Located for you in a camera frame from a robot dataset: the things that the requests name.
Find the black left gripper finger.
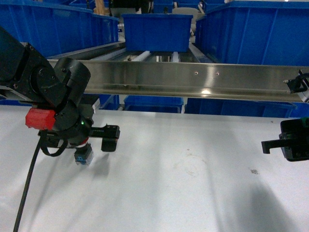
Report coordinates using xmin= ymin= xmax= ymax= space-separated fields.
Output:
xmin=89 ymin=125 xmax=120 ymax=152

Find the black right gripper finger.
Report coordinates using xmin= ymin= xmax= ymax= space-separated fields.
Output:
xmin=261 ymin=140 xmax=285 ymax=154

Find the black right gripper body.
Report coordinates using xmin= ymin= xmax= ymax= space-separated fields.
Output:
xmin=279 ymin=117 xmax=309 ymax=161

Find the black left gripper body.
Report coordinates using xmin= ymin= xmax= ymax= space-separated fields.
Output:
xmin=39 ymin=95 xmax=99 ymax=151

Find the red mushroom push button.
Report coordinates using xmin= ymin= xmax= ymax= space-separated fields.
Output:
xmin=74 ymin=143 xmax=94 ymax=166

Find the blue lower bin left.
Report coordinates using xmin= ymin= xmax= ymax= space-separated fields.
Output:
xmin=99 ymin=94 xmax=120 ymax=110

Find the blue lower bin middle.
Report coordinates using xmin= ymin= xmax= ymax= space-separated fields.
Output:
xmin=124 ymin=95 xmax=183 ymax=113

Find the blue lower bin right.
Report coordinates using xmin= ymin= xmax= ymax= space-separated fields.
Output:
xmin=184 ymin=98 xmax=296 ymax=118

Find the blue plastic bin left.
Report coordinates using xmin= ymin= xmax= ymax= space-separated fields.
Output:
xmin=0 ymin=0 xmax=119 ymax=57

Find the blue plastic bin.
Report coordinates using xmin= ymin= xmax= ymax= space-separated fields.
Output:
xmin=195 ymin=0 xmax=309 ymax=66
xmin=0 ymin=0 xmax=119 ymax=57
xmin=122 ymin=14 xmax=193 ymax=52

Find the blue plastic bin right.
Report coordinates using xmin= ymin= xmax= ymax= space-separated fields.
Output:
xmin=195 ymin=0 xmax=309 ymax=66

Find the blue plastic bin centre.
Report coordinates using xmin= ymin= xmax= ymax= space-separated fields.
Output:
xmin=122 ymin=14 xmax=193 ymax=52

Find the stainless steel shelf rail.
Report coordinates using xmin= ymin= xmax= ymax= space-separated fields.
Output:
xmin=84 ymin=60 xmax=309 ymax=102

